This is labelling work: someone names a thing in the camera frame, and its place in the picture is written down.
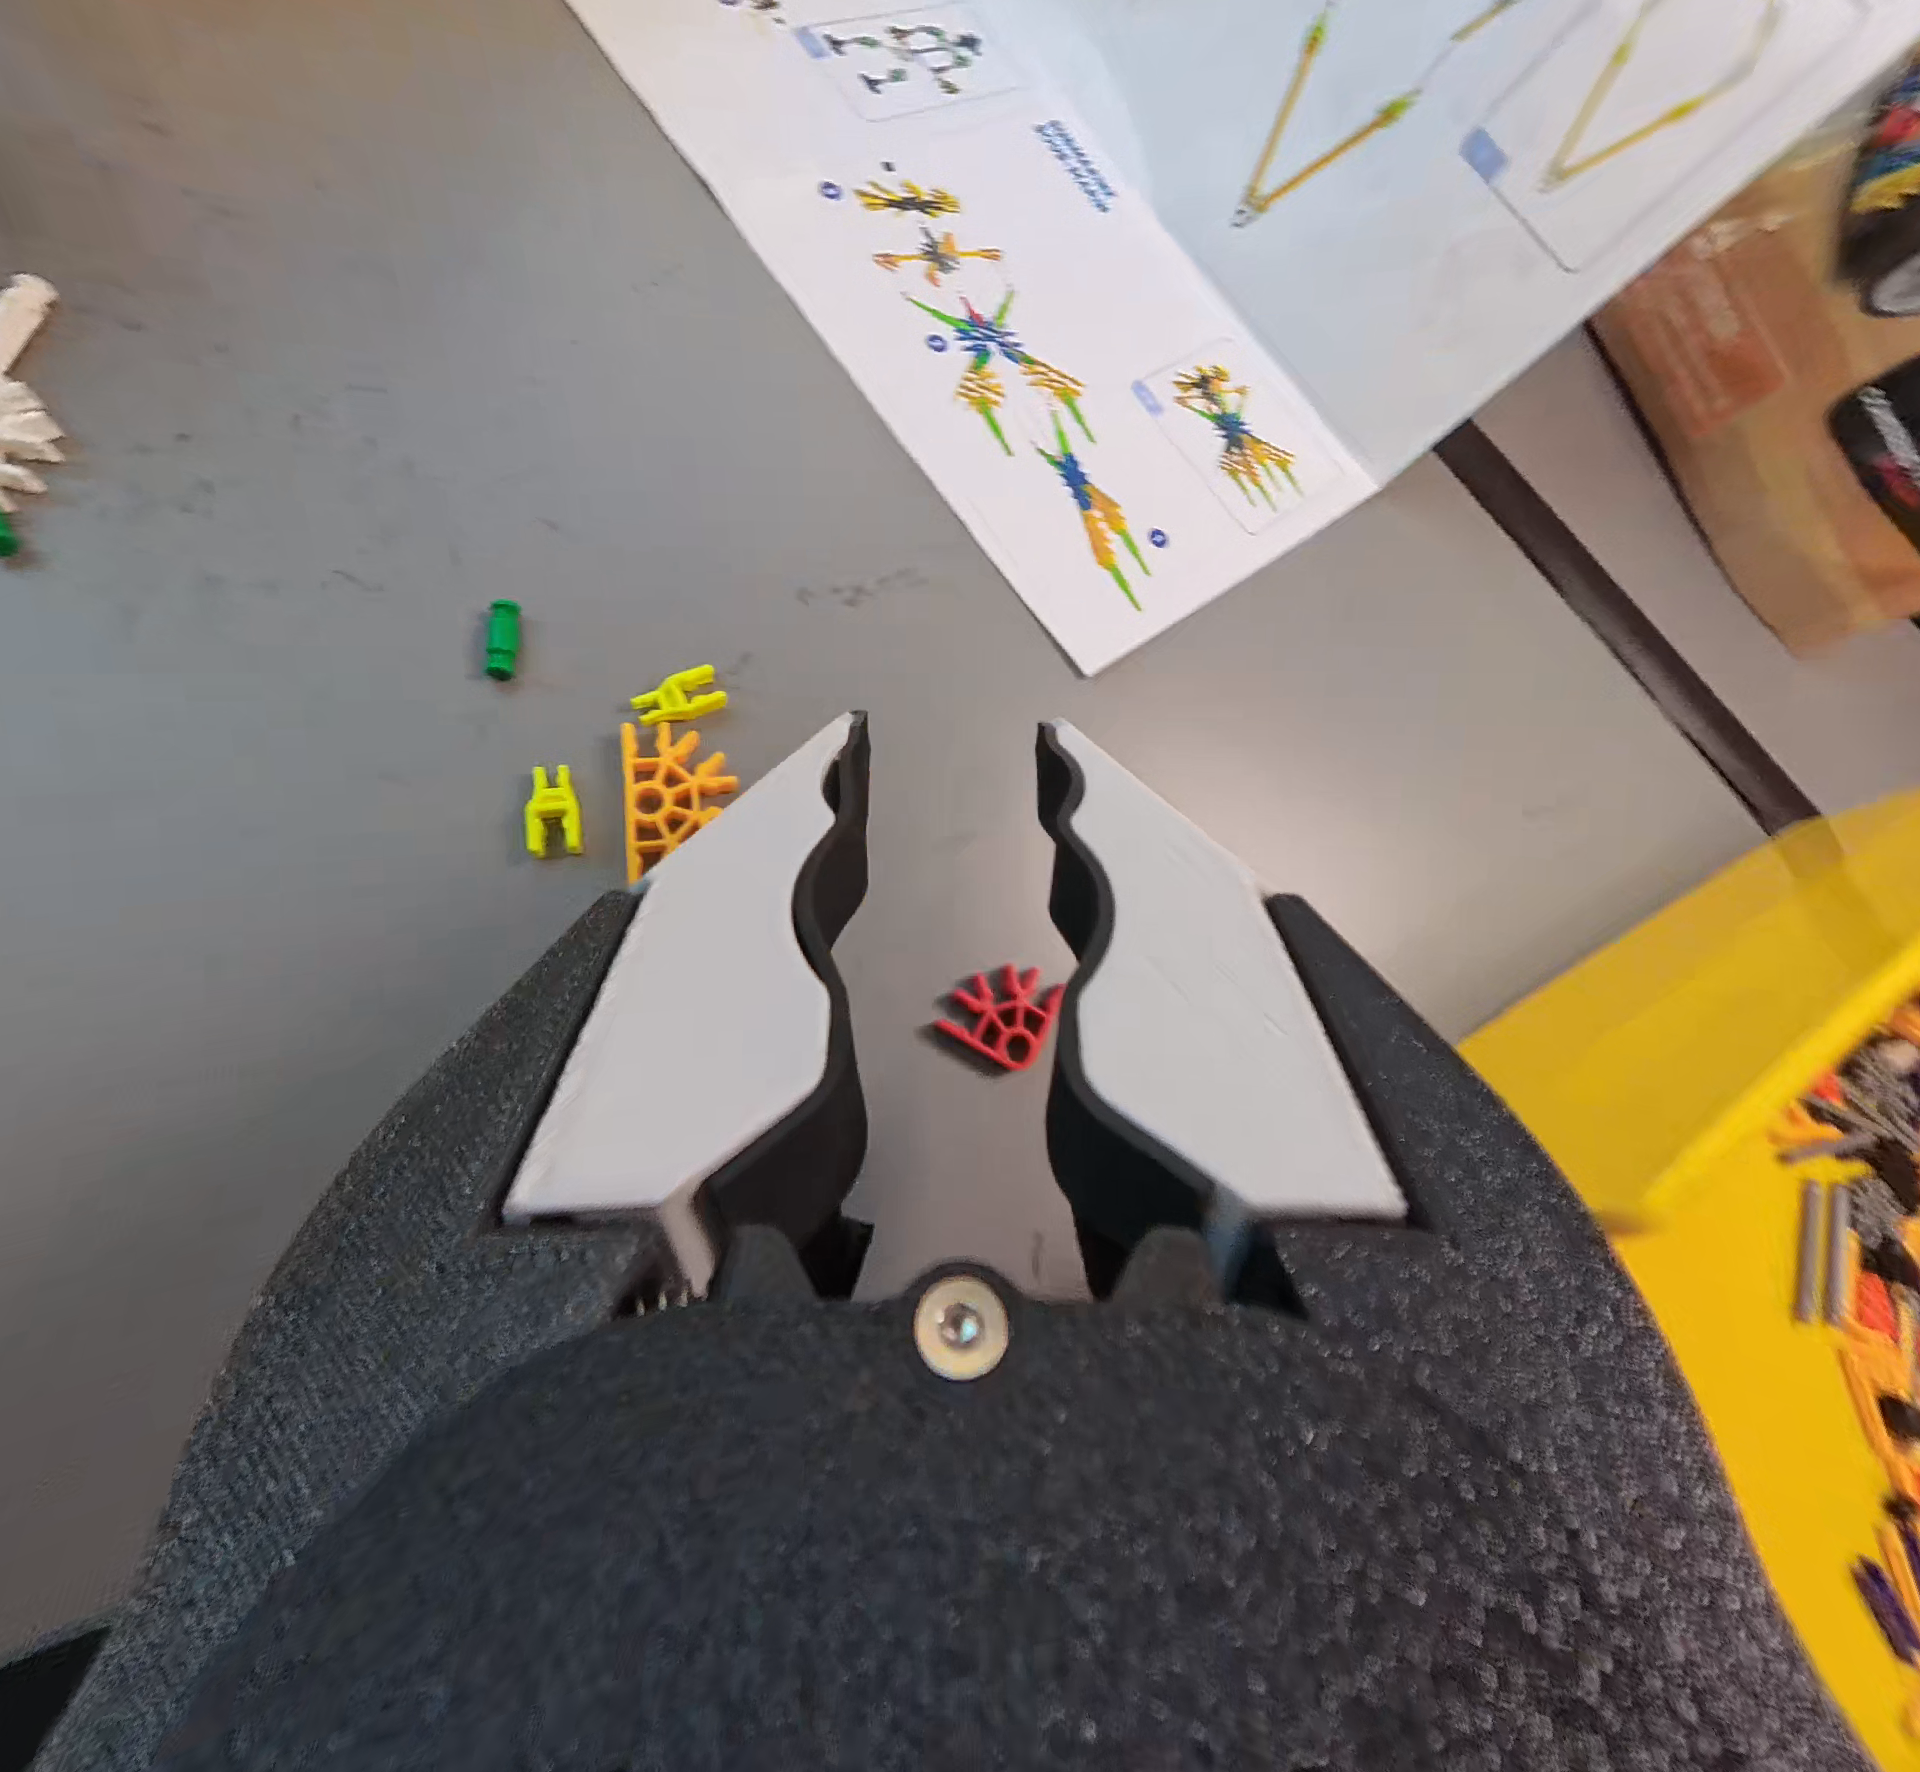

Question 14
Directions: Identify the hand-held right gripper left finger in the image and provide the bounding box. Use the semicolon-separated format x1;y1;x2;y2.
503;711;876;1300

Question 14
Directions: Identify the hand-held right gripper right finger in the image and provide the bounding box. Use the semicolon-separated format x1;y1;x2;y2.
1035;718;1411;1227

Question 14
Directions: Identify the red block connector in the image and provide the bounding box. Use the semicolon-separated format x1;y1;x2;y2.
932;965;1069;1073

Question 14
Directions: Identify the yellow half-round connector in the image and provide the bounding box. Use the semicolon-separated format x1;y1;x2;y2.
618;718;741;887

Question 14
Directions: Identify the yellow plastic bin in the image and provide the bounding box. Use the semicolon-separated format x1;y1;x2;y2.
1454;789;1920;1772

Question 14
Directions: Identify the pile of black orange pieces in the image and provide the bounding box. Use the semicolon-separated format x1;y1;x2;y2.
1770;999;1920;1671

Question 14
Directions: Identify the white snowflake connector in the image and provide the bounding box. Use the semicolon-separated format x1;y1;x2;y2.
0;361;69;514

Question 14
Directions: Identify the grey desk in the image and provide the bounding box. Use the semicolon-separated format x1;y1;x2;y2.
0;0;1787;1653

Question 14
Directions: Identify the folded paper instruction sheet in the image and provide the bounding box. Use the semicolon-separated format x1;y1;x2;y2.
451;0;1920;681

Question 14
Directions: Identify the printed toy set box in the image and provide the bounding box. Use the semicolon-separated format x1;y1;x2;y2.
1589;47;1920;655

